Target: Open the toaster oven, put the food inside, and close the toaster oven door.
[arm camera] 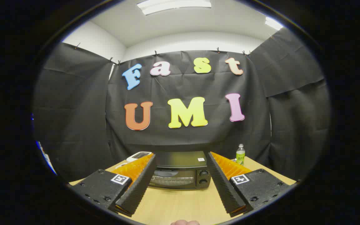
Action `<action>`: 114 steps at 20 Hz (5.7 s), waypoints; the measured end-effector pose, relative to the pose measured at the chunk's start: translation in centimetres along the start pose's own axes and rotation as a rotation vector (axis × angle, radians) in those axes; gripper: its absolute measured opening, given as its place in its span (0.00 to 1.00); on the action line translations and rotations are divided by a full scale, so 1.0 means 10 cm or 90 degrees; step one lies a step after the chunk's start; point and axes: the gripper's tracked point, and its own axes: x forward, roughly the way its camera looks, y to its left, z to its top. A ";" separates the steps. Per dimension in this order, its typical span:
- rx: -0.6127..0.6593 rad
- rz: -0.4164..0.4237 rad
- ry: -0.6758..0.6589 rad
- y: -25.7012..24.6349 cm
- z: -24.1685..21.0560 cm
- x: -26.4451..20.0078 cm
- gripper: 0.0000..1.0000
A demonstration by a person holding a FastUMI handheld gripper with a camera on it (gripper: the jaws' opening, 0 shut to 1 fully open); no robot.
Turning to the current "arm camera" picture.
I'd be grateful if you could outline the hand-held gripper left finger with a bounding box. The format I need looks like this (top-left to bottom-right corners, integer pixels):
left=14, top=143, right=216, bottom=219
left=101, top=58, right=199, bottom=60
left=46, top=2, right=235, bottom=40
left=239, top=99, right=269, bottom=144
left=70, top=153, right=157, bottom=217

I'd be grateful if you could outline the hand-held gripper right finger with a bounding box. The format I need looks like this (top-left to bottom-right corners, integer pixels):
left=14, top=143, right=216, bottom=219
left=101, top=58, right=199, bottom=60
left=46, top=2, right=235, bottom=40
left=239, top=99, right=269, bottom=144
left=206, top=152, right=290, bottom=218

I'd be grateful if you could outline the black toaster oven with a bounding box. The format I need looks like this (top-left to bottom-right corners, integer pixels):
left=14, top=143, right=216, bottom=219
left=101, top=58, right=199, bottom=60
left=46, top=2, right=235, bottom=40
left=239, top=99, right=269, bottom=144
left=148, top=151, right=212, bottom=189

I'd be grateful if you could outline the white pop-up toaster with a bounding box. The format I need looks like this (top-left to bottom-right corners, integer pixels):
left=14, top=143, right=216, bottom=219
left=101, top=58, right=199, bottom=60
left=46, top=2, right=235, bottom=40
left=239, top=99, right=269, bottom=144
left=126, top=151, right=153, bottom=163

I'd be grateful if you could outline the green label drink bottle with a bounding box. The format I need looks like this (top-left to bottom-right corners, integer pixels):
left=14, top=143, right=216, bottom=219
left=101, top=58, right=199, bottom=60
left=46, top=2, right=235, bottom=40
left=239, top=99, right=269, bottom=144
left=236, top=144, right=246, bottom=166

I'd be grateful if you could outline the black backdrop cloth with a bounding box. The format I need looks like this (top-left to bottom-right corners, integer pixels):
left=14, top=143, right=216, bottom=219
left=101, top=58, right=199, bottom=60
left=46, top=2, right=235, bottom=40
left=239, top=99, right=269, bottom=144
left=32, top=27, right=331, bottom=183

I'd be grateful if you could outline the ceiling light panel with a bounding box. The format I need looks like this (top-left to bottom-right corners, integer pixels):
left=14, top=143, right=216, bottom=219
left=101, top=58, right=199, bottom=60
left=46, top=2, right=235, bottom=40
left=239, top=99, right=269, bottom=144
left=264, top=17, right=284, bottom=31
left=136, top=0, right=212, bottom=16

